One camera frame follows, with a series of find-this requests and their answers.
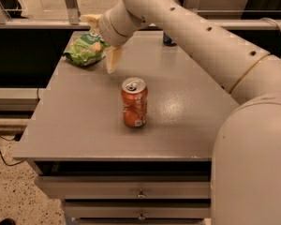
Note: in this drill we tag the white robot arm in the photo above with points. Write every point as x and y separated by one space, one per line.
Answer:
246 162

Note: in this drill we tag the black shoe tip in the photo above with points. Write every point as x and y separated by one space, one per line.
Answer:
8 221

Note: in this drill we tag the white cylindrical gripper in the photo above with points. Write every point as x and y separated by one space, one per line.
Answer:
105 27

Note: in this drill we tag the green rice chip bag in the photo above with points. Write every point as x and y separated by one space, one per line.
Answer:
86 50

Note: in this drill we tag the top grey drawer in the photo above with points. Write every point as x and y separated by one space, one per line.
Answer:
87 188

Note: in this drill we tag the metal railing frame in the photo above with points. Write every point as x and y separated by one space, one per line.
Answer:
231 14

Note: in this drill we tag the orange soda can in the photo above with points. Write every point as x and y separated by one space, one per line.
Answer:
134 95

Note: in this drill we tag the grey drawer cabinet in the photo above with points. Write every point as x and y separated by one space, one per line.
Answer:
78 126

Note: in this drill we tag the grey drawer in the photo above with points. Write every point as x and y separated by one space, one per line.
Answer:
87 188
140 209

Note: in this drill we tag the blue pepsi can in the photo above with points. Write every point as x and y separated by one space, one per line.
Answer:
168 41

